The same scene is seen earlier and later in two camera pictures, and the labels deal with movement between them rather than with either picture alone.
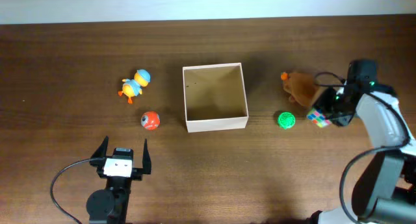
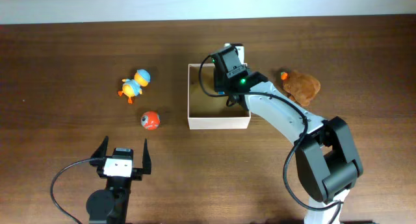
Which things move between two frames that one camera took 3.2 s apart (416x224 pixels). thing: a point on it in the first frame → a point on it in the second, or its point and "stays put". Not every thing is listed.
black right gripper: [322, 102] → [218, 84]
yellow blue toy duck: [132, 87] stays put
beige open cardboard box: [215, 97] stays put
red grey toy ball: [150, 120] stays put
